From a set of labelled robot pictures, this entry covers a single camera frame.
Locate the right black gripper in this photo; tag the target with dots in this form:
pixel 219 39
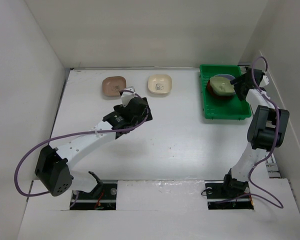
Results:
pixel 237 85

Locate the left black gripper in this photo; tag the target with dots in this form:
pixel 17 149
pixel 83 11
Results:
pixel 144 117

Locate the purple square plate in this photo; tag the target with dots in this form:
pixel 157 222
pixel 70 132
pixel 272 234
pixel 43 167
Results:
pixel 228 76

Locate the green square plate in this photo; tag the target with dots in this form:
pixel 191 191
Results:
pixel 221 86

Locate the red round plate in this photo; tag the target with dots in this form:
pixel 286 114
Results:
pixel 214 95

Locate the cream square plate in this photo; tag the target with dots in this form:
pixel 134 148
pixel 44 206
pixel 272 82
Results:
pixel 160 84

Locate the brown square plate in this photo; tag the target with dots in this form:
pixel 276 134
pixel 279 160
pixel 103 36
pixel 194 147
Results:
pixel 111 86

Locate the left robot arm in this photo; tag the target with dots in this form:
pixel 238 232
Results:
pixel 55 165

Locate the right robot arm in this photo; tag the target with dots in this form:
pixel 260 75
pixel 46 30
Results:
pixel 265 133

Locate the green plastic bin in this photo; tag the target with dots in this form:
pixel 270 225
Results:
pixel 222 109

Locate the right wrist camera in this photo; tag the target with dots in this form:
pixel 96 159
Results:
pixel 264 81

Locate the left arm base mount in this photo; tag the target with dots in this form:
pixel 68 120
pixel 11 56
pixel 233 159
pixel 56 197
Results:
pixel 105 201

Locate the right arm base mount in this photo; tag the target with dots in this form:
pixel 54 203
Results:
pixel 220 199

